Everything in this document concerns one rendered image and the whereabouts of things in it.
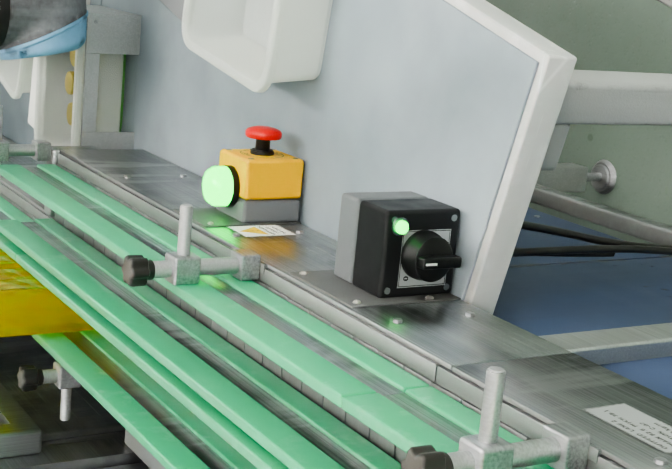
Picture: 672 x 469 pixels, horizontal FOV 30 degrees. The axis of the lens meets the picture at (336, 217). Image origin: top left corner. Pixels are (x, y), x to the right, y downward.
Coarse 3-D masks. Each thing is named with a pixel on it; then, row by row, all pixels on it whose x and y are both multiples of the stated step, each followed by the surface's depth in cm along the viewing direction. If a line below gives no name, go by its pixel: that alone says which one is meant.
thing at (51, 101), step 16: (80, 48) 171; (48, 64) 186; (64, 64) 187; (80, 64) 172; (48, 80) 187; (64, 80) 188; (80, 80) 172; (48, 96) 187; (64, 96) 188; (80, 96) 173; (48, 112) 188; (64, 112) 189; (80, 112) 175; (48, 128) 188; (64, 128) 189; (80, 128) 175; (64, 144) 188
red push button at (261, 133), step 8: (248, 128) 136; (256, 128) 136; (264, 128) 136; (272, 128) 136; (248, 136) 136; (256, 136) 135; (264, 136) 135; (272, 136) 135; (280, 136) 136; (256, 144) 136; (264, 144) 136
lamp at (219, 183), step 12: (216, 168) 134; (228, 168) 135; (204, 180) 135; (216, 180) 133; (228, 180) 134; (204, 192) 135; (216, 192) 133; (228, 192) 134; (216, 204) 134; (228, 204) 135
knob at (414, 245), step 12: (408, 240) 110; (420, 240) 109; (432, 240) 109; (444, 240) 109; (408, 252) 109; (420, 252) 108; (432, 252) 109; (444, 252) 110; (408, 264) 109; (420, 264) 108; (432, 264) 108; (444, 264) 108; (456, 264) 109; (420, 276) 109; (432, 276) 109
